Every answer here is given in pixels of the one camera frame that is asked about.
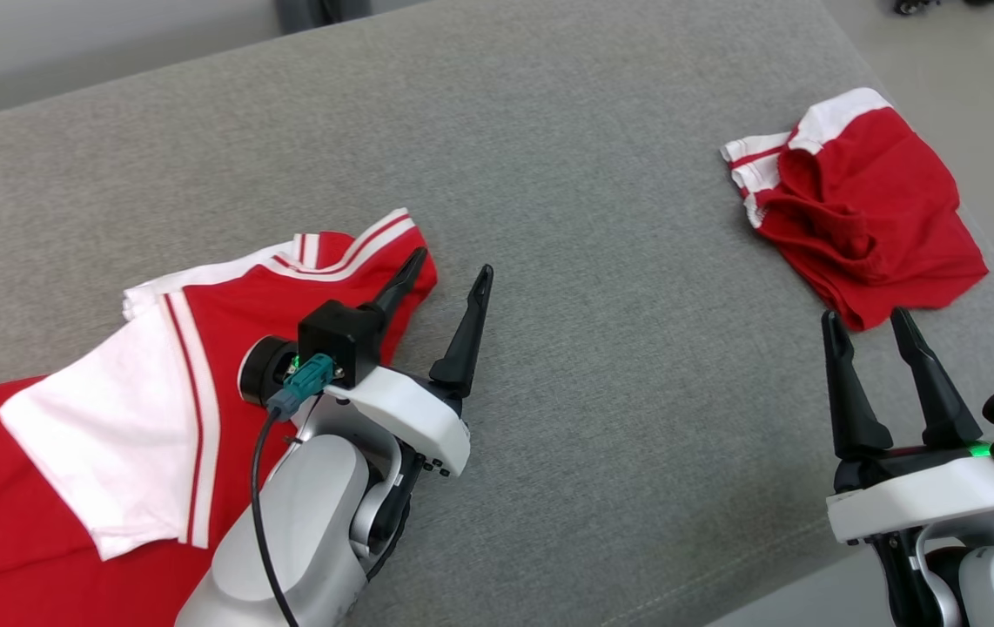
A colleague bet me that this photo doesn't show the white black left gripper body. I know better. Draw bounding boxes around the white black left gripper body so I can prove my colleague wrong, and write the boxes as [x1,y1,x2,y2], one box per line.
[238,335,473,478]

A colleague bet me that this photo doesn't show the red white t-shirt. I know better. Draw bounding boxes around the red white t-shirt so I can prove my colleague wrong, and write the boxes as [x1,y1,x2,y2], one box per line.
[0,207,440,627]

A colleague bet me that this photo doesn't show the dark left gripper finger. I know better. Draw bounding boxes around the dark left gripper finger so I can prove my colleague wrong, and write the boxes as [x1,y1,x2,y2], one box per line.
[366,247,428,337]
[429,265,494,401]

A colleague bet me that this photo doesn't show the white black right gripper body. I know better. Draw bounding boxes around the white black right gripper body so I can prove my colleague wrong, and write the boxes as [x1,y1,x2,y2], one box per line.
[826,444,994,548]

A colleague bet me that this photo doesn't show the left camera cable teal plug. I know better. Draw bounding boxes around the left camera cable teal plug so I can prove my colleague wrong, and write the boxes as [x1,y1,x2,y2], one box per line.
[251,353,335,627]

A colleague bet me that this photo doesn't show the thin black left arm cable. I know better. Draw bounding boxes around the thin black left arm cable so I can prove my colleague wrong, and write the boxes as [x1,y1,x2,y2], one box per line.
[365,495,413,582]

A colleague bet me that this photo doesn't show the grey metal wall post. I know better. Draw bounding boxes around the grey metal wall post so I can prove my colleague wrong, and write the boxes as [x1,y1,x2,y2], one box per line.
[277,0,373,36]

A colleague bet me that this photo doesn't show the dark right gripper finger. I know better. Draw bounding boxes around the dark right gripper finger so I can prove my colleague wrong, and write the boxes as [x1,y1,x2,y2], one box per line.
[821,309,895,463]
[889,307,984,450]

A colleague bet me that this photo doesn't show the red shorts white stripe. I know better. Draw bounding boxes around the red shorts white stripe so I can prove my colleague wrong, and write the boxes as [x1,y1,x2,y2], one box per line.
[721,87,991,333]

